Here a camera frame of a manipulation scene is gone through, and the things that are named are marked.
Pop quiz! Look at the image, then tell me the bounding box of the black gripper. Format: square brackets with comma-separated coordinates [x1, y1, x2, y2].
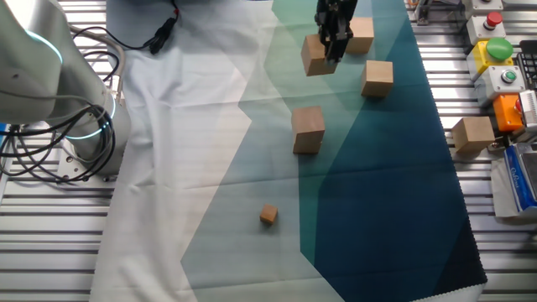
[315, 0, 359, 63]

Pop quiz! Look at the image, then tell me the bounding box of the small metal clamp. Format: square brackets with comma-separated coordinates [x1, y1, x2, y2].
[413, 0, 435, 27]

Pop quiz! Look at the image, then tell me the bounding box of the grey box red button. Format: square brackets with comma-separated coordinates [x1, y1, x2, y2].
[466, 11, 507, 45]

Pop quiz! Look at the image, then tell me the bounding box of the yellow box green mushroom button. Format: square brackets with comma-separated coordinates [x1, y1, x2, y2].
[466, 37, 515, 81]

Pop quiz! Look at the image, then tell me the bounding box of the grey box green lit button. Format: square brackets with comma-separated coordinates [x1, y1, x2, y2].
[473, 65, 528, 107]

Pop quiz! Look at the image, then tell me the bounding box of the orange box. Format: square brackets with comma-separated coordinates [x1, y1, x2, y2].
[493, 92, 525, 133]

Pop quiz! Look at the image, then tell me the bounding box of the small wooden cube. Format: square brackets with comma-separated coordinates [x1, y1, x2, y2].
[258, 203, 279, 226]

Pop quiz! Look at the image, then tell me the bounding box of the black keyboard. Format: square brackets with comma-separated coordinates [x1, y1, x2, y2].
[516, 39, 537, 91]

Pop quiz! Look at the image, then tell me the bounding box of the silver ribbed device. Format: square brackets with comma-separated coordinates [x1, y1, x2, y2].
[516, 89, 537, 136]

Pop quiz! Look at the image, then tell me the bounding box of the blue green white tablecloth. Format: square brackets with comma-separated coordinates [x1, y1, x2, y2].
[88, 0, 488, 302]

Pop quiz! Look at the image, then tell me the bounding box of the blue and silver device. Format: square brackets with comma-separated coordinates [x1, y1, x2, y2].
[503, 142, 537, 214]

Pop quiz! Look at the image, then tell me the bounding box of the plain grey switch box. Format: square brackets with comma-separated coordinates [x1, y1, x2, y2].
[463, 0, 504, 20]

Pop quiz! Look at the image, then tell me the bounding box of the black bundled cable connector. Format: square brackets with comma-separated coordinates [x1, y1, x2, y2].
[148, 0, 181, 56]

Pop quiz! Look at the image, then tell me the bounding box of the small metal bracket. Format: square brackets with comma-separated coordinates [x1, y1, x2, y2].
[486, 134, 507, 153]

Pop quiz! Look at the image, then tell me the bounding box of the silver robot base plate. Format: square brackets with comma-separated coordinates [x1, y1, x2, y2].
[56, 140, 119, 185]

